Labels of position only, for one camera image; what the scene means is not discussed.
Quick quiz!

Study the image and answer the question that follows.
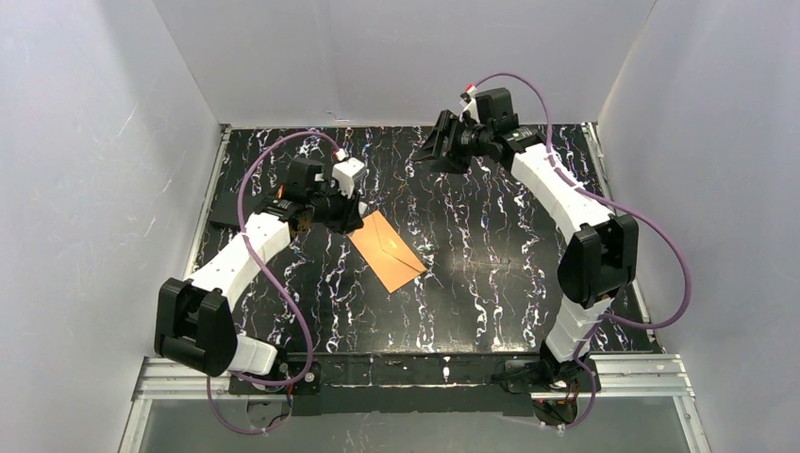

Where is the orange brown envelope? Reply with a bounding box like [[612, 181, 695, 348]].
[[350, 211, 427, 294]]

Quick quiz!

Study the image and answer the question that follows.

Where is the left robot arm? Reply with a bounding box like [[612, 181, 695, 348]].
[[154, 152, 367, 377]]

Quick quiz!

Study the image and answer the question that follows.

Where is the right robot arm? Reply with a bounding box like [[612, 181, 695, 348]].
[[411, 85, 639, 385]]

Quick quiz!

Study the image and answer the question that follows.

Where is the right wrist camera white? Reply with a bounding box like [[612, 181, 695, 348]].
[[458, 84, 480, 124]]

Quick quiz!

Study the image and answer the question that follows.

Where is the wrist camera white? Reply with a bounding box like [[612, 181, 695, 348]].
[[331, 148, 368, 198], [458, 84, 480, 124]]

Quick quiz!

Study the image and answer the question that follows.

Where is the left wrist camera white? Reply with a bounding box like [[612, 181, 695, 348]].
[[331, 148, 368, 198]]

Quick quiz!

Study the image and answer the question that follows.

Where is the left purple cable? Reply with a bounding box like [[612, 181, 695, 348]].
[[206, 129, 343, 436]]

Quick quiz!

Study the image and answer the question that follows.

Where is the purple cable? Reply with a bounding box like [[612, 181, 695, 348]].
[[206, 129, 343, 436], [475, 72, 693, 432]]

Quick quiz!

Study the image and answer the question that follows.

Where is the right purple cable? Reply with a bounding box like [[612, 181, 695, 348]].
[[475, 72, 693, 432]]

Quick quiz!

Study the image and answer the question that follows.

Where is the aluminium rail frame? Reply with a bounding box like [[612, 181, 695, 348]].
[[120, 353, 709, 452]]

